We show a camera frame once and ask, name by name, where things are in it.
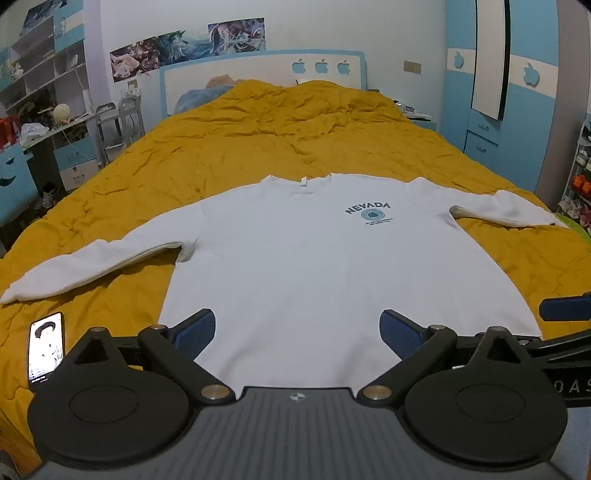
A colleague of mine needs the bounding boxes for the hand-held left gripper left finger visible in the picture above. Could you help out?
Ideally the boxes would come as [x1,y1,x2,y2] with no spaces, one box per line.
[64,308,234,406]

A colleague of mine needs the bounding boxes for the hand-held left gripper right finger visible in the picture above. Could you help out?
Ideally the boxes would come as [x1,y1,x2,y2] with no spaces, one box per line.
[358,310,544,408]

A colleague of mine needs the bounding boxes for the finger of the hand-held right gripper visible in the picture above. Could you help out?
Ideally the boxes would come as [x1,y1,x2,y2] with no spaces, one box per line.
[539,292,591,322]

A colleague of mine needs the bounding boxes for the white printed sweatshirt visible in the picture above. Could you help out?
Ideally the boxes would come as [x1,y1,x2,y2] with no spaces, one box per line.
[0,172,571,389]

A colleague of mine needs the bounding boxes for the shelf of small goods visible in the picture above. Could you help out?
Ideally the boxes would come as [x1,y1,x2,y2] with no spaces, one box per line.
[556,111,591,232]

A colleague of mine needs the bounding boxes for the black smartphone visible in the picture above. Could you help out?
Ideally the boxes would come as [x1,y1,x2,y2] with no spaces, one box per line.
[27,311,66,393]

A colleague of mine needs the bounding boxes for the blue and white wardrobe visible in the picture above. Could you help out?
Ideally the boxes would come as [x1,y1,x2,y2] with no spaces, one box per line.
[444,0,591,195]

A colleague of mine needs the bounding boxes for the mustard yellow blanket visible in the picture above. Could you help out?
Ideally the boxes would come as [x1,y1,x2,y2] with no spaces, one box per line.
[0,79,591,467]

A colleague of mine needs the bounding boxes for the blue nightstand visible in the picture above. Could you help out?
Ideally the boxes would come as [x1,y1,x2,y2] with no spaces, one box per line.
[396,99,437,133]

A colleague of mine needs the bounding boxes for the grey metal rack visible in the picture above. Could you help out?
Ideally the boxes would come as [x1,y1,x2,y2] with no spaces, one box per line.
[94,98,145,168]

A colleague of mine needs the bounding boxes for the blue pillow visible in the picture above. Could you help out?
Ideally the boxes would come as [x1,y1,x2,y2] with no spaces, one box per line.
[174,84,237,116]

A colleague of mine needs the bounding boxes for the blue and white desk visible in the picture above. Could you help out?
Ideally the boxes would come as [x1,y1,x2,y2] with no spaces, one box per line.
[0,110,108,228]

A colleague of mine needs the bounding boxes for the tan plush toy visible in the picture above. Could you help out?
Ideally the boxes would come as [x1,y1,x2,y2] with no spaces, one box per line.
[205,73,242,89]

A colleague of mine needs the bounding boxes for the white plastic bag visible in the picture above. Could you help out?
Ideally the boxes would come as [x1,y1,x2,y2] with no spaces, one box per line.
[20,122,49,142]

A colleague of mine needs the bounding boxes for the wardrobe mirror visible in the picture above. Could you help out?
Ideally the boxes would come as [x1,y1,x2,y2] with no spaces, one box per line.
[470,0,511,122]

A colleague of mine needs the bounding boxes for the white and blue headboard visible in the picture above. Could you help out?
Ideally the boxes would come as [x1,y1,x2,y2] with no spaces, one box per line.
[159,49,368,116]

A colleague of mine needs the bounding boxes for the red bag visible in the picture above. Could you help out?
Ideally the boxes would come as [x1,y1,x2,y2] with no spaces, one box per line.
[0,115,20,149]

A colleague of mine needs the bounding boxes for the white bookshelf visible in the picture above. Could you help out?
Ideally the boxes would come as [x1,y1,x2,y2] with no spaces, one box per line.
[0,10,89,118]

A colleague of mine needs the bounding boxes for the wall poster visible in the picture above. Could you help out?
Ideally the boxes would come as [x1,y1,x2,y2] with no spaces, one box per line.
[154,25,213,66]
[109,39,161,83]
[207,17,267,55]

